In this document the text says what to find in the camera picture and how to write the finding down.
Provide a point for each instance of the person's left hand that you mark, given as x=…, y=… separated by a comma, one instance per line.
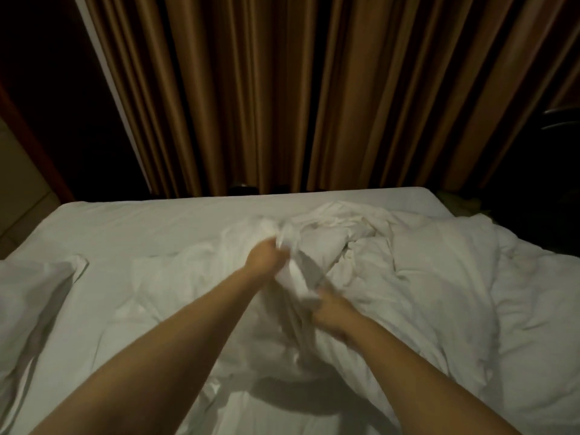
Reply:
x=266, y=262

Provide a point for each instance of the person's right hand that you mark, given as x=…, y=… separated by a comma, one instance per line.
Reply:
x=337, y=312

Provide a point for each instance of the white duvet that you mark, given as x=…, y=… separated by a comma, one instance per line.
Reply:
x=435, y=267

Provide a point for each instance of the white bed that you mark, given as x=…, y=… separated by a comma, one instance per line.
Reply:
x=136, y=222

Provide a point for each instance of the white pillow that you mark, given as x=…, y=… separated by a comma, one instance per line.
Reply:
x=32, y=303

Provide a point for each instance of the person's left forearm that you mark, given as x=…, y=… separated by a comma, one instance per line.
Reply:
x=154, y=367

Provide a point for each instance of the person's right forearm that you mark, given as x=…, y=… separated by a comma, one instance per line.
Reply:
x=426, y=385

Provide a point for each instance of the brown curtain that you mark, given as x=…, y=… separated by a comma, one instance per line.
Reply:
x=344, y=86

